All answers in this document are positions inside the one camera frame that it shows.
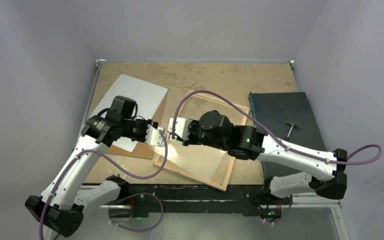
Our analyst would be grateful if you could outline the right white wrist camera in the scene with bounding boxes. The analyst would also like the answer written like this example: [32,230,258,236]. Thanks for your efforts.
[167,117,192,141]

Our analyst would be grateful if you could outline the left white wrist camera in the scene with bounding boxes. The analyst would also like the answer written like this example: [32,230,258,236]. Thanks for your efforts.
[145,124,166,147]

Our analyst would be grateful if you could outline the dark blue book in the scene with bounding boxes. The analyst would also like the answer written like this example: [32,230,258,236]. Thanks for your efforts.
[248,92,335,181]

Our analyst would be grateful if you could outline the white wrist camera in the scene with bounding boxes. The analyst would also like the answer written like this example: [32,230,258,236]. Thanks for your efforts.
[145,124,166,147]
[167,117,192,141]

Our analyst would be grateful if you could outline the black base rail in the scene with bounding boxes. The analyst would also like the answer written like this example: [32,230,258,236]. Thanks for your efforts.
[109,183,291,218]

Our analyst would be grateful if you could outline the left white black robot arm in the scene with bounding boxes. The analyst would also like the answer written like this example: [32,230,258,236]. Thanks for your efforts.
[24,96,158,240]

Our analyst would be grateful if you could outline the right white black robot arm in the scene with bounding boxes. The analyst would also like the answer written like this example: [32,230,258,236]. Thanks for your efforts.
[171,110,348,204]

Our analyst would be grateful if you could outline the brown backing board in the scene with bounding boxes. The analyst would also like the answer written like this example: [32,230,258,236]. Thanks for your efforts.
[107,93,168,160]

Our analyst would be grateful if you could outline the printed photo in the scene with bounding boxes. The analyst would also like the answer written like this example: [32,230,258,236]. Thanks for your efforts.
[81,74,168,153]

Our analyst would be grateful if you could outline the wooden picture frame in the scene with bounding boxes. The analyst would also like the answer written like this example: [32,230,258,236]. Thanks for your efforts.
[153,90,251,192]

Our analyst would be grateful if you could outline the aluminium frame rails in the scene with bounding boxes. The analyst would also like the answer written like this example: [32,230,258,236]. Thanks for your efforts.
[75,61,339,226]

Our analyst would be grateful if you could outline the small hammer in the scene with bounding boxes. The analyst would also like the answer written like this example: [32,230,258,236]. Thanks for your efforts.
[285,121,300,140]

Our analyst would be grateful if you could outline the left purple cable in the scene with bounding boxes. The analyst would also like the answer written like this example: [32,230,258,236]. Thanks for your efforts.
[38,129,169,240]

